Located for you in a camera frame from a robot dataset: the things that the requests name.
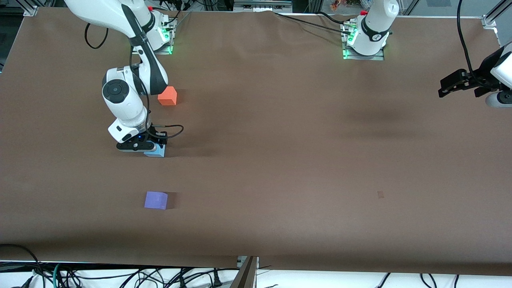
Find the light blue foam block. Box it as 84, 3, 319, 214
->
144, 143, 166, 158

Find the orange foam block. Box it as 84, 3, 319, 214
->
158, 86, 178, 106

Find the purple foam block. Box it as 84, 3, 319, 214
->
144, 191, 168, 210

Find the aluminium corner profile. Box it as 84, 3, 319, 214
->
482, 0, 512, 28

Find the brown table cover sheet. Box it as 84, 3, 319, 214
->
0, 7, 512, 276

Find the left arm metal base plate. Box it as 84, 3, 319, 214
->
342, 22, 385, 61

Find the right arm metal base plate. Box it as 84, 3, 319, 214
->
131, 18, 177, 55

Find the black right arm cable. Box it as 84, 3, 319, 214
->
83, 22, 185, 140

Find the black cable across table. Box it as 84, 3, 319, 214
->
274, 12, 352, 35

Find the black looping floor cable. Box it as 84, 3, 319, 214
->
0, 243, 42, 288

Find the green cable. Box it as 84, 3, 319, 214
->
51, 263, 65, 288

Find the aluminium rail behind table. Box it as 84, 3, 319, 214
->
234, 0, 292, 12

